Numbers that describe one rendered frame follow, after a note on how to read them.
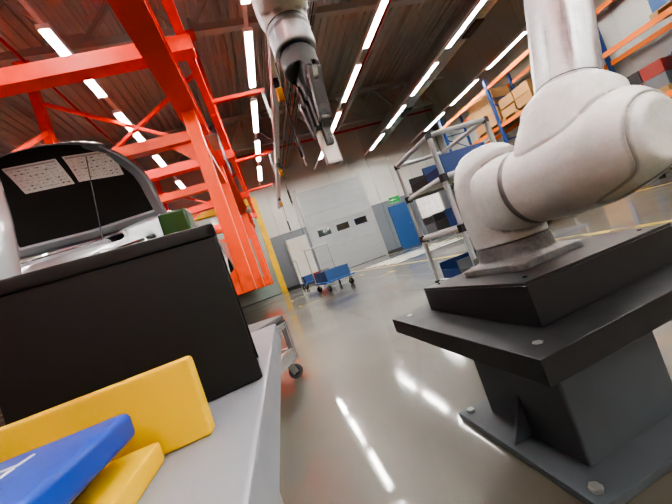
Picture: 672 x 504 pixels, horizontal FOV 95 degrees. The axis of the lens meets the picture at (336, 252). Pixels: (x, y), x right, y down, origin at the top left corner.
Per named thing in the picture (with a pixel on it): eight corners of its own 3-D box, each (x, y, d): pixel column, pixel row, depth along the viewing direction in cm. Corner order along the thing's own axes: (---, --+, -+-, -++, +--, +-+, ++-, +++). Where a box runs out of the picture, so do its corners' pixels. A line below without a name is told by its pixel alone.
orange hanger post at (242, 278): (205, 307, 394) (144, 128, 401) (257, 288, 407) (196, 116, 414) (202, 308, 378) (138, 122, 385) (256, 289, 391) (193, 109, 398)
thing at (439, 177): (439, 302, 214) (390, 168, 217) (489, 281, 222) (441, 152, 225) (490, 309, 162) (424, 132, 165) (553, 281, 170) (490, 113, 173)
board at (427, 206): (424, 245, 1056) (405, 192, 1062) (436, 240, 1068) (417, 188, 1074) (449, 238, 911) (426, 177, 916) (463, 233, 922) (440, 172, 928)
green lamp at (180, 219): (174, 244, 48) (165, 219, 48) (200, 235, 49) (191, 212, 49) (164, 240, 44) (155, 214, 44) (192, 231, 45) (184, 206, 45)
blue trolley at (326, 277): (317, 293, 664) (302, 251, 666) (342, 283, 682) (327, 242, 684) (328, 293, 568) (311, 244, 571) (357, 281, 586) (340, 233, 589)
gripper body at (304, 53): (318, 36, 60) (333, 80, 59) (310, 68, 68) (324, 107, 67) (280, 40, 57) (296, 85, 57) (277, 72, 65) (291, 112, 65)
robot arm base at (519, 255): (505, 258, 85) (497, 240, 86) (587, 244, 64) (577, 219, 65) (452, 279, 80) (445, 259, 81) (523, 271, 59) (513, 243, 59)
